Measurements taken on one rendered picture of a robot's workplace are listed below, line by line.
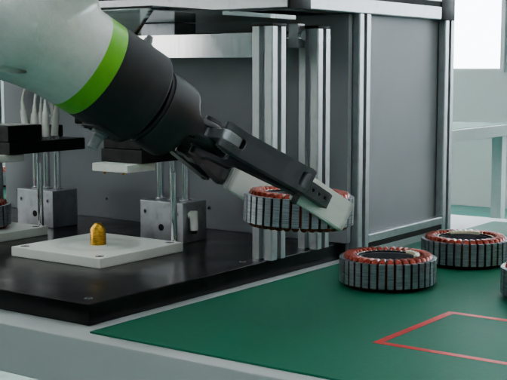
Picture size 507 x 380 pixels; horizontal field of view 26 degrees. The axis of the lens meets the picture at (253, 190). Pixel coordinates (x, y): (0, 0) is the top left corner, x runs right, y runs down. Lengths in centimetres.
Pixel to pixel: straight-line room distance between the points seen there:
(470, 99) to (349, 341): 714
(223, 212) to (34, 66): 68
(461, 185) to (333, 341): 719
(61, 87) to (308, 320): 35
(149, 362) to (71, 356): 10
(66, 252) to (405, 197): 52
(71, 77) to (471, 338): 43
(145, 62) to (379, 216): 64
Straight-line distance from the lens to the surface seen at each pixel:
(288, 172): 100
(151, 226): 148
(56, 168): 162
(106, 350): 103
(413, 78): 160
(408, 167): 159
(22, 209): 165
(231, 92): 154
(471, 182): 816
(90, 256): 129
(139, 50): 97
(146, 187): 165
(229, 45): 135
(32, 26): 91
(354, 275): 125
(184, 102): 99
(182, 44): 139
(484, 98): 808
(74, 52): 93
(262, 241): 133
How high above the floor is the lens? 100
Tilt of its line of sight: 6 degrees down
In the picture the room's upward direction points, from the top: straight up
